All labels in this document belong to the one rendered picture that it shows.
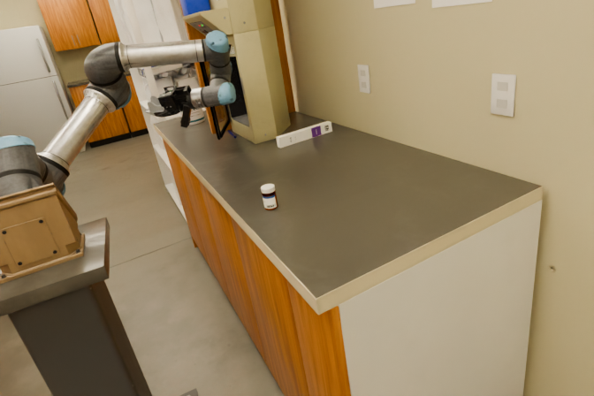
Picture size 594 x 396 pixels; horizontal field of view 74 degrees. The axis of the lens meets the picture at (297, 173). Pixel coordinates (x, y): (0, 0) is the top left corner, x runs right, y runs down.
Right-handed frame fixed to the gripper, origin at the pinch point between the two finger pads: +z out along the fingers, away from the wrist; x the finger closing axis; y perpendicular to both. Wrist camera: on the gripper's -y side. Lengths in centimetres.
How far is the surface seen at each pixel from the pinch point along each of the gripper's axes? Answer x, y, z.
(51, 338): 81, -15, 7
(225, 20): -30.3, 16.3, -31.5
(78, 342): 80, -20, 3
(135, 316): 25, -115, 63
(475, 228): 59, -11, -105
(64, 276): 72, 2, -5
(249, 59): -28.1, -0.5, -36.2
